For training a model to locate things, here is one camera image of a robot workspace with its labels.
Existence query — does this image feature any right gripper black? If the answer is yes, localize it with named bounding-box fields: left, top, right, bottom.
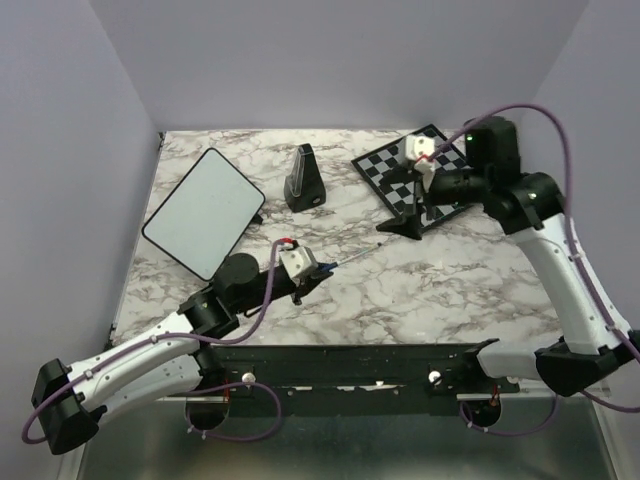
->
left=375, top=164, right=487, bottom=242

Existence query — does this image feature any blue whiteboard marker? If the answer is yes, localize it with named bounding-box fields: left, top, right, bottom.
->
left=333, top=242, right=383, bottom=269

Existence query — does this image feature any whiteboard with black frame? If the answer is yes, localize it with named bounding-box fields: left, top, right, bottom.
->
left=142, top=148, right=266, bottom=281

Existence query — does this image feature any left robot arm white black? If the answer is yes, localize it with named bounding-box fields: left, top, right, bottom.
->
left=27, top=245, right=335, bottom=455

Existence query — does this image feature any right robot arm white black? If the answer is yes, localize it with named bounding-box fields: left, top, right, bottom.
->
left=378, top=116, right=639, bottom=397

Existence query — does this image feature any black grey chessboard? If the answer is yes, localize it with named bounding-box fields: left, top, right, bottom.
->
left=351, top=124, right=471, bottom=236

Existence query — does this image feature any black metronome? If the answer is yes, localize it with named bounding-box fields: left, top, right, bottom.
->
left=283, top=143, right=326, bottom=213

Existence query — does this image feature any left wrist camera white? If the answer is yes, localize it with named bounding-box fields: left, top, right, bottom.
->
left=275, top=238, right=319, bottom=286

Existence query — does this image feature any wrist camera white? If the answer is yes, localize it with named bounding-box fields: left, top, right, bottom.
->
left=275, top=238, right=319, bottom=286
left=402, top=134, right=436, bottom=191

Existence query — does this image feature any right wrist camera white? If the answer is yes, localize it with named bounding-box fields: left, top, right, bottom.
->
left=402, top=134, right=436, bottom=191

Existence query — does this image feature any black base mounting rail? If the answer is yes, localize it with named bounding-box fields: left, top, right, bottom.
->
left=102, top=337, right=521, bottom=419

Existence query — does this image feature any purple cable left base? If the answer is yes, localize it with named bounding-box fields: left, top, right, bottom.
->
left=187, top=375, right=287, bottom=442

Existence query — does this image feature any purple cable base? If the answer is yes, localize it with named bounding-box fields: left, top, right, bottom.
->
left=458, top=382, right=559, bottom=435
left=187, top=375, right=287, bottom=442

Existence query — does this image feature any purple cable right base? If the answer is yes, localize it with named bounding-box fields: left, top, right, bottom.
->
left=458, top=382, right=559, bottom=435

